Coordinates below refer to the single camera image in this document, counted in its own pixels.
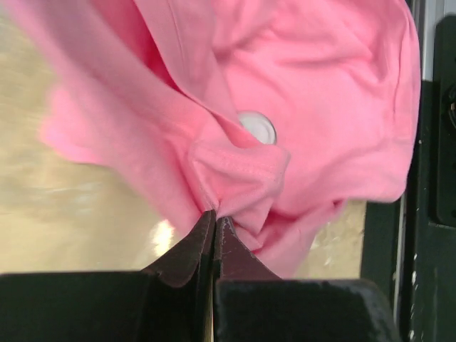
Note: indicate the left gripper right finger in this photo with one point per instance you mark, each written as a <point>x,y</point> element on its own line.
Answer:
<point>251,303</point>

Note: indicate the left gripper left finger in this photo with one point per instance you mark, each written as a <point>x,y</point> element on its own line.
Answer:
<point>169,300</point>

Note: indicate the pink t-shirt garment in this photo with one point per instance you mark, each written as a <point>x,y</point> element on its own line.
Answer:
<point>152,89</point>

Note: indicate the white round brooch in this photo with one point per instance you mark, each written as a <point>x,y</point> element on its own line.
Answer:
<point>259,126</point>

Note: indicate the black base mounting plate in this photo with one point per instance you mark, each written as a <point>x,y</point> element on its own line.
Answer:
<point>424,313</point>

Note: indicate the aluminium rail frame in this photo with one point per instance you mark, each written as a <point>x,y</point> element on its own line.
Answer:
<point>425,39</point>

